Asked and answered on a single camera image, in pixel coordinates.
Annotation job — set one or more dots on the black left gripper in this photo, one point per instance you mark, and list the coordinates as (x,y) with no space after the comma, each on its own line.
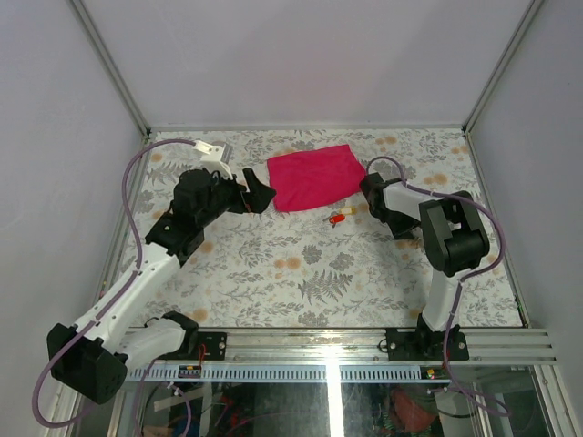
(255,200)

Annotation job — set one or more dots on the red tag key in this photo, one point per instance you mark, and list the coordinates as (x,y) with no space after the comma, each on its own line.
(333,220)

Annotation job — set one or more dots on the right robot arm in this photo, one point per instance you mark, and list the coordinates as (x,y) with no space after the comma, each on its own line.
(454,241)

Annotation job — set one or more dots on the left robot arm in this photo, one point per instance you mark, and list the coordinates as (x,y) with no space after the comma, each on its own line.
(96,353)

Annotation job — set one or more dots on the pink cloth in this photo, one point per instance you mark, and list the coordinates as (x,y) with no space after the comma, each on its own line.
(313,179)

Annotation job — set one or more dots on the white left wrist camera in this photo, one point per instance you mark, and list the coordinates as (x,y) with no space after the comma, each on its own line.
(215,158)

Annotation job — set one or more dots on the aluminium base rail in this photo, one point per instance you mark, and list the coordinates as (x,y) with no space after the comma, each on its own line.
(357,355)

